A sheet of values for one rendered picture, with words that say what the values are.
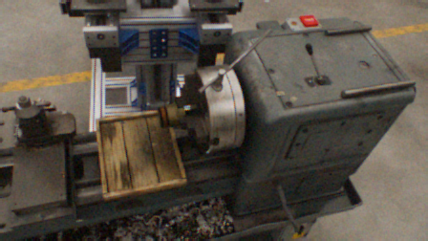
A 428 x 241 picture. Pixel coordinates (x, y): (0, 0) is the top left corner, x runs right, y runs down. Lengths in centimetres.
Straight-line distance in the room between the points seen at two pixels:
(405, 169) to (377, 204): 39
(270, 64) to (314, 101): 21
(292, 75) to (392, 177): 171
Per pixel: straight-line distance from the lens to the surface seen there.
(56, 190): 137
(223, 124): 125
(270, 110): 121
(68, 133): 143
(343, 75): 141
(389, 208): 276
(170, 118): 132
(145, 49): 188
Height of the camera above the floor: 214
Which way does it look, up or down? 50 degrees down
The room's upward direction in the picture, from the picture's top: 10 degrees clockwise
